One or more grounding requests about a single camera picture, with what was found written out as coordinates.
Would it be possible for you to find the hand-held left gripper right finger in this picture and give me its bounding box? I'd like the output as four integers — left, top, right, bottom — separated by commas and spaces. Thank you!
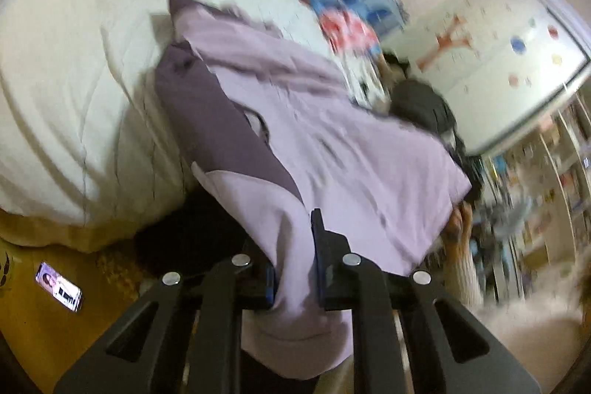
311, 208, 541, 394

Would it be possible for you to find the beige mattress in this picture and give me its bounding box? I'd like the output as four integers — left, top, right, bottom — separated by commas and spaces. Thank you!
0, 209, 190, 256

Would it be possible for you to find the white fluffy garment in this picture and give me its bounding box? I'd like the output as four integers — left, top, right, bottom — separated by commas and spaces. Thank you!
471, 265, 591, 394

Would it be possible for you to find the pink white patterned cloth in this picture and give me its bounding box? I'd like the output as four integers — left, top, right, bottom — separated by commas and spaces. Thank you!
318, 11, 382, 58

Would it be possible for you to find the smartphone with lit screen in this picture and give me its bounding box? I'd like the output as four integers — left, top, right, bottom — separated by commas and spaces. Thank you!
36, 262, 84, 312

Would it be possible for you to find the cluttered shelf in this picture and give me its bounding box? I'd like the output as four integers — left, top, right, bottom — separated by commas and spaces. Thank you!
480, 94, 591, 302

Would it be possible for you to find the purple two-tone jacket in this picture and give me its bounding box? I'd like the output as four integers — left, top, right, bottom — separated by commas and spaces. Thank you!
154, 0, 472, 381

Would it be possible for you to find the person's right hand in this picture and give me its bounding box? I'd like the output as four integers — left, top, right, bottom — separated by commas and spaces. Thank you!
441, 205, 474, 257

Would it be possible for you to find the person's right forearm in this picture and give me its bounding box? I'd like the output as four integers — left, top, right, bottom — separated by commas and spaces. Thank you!
443, 246, 485, 307

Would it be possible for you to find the dark cloth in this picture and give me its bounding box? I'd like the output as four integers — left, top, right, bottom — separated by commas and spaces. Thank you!
134, 191, 250, 284

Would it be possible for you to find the white striped bed sheet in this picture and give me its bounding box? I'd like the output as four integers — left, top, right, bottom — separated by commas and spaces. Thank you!
0, 0, 384, 247

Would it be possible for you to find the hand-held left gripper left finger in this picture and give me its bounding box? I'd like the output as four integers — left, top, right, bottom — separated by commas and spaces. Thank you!
53, 253, 278, 394

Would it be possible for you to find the orange tree wall sticker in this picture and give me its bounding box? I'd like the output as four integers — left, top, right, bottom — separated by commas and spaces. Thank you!
416, 13, 467, 69

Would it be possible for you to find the dark padded jacket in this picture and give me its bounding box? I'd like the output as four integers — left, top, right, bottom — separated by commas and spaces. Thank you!
390, 80, 483, 201

